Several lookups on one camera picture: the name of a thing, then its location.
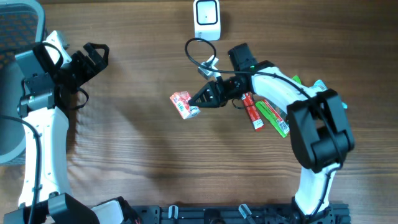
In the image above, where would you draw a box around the red stick sachet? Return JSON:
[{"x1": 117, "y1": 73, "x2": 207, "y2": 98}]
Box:
[{"x1": 241, "y1": 93, "x2": 264, "y2": 131}]

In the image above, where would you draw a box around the red tissue pack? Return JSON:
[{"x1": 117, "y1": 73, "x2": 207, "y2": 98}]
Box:
[{"x1": 170, "y1": 91, "x2": 201, "y2": 119}]

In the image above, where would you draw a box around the green snack bag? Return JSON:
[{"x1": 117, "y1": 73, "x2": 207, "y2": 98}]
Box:
[{"x1": 252, "y1": 75, "x2": 300, "y2": 138}]

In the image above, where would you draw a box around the mint green wipes pack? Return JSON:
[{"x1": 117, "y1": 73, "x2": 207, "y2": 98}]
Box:
[{"x1": 312, "y1": 79, "x2": 348, "y2": 110}]

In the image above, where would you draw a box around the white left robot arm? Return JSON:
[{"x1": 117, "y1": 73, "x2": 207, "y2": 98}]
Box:
[{"x1": 3, "y1": 42, "x2": 140, "y2": 223}]

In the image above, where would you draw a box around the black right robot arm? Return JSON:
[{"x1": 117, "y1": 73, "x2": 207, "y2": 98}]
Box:
[{"x1": 188, "y1": 44, "x2": 354, "y2": 222}]

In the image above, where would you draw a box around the white barcode scanner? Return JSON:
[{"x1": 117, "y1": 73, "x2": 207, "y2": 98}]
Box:
[{"x1": 193, "y1": 0, "x2": 221, "y2": 41}]

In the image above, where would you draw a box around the dark grey plastic basket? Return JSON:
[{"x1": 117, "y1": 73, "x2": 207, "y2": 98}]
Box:
[{"x1": 1, "y1": 0, "x2": 45, "y2": 166}]

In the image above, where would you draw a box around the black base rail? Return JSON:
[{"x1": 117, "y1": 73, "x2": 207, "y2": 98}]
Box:
[{"x1": 130, "y1": 203, "x2": 352, "y2": 224}]

